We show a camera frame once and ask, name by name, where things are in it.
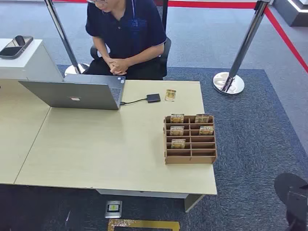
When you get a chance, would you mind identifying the chrome stanchion post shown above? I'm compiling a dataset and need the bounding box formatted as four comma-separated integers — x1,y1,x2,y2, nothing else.
212,0,271,96
44,0,90,77

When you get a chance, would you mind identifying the wooden slotted card rack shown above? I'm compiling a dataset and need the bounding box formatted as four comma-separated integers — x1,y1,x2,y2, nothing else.
164,115,217,165

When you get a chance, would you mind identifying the thin black reader cable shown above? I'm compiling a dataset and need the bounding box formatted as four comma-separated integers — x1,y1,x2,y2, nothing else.
119,98,148,105

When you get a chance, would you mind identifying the patterned card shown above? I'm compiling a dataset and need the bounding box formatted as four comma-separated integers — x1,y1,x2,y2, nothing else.
199,126,214,136
194,114,210,124
170,114,185,124
169,126,185,137
165,90,177,103
171,139,186,149

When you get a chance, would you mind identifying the person's left hand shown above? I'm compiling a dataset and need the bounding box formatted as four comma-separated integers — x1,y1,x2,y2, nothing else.
113,59,131,76

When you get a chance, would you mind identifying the metal floor socket box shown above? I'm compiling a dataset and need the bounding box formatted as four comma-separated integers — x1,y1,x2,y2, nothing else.
105,200,123,219

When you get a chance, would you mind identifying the white cabinet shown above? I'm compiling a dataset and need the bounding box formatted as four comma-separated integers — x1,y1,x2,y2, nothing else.
0,38,63,82

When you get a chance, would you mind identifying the dark flat tray device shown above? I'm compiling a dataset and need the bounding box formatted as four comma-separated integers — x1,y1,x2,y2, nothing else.
0,35,34,60

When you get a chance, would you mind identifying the grey laptop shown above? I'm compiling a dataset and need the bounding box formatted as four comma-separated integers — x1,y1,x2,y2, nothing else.
18,74,126,111

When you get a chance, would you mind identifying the person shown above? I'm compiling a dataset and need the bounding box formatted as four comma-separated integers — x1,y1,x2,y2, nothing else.
83,0,167,80

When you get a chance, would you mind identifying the dark display platform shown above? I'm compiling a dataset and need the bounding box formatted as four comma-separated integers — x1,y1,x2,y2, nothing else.
273,0,308,27

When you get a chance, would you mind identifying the black round stand base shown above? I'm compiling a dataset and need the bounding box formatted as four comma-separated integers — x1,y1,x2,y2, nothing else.
274,173,308,213

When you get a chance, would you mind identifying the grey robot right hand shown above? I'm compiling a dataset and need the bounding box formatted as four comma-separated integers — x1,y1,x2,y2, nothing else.
285,185,308,231

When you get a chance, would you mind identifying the person's right hand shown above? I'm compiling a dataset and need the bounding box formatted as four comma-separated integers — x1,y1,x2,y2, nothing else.
106,57,121,76

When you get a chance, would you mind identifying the black office chair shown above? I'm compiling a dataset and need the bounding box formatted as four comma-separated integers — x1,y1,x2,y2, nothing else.
90,0,172,79

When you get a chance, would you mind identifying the small black card reader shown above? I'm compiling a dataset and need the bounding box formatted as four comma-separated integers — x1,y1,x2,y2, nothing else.
146,93,162,103

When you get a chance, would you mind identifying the red barrier belt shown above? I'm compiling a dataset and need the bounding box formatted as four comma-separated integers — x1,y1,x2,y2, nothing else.
52,0,257,10
264,6,308,75

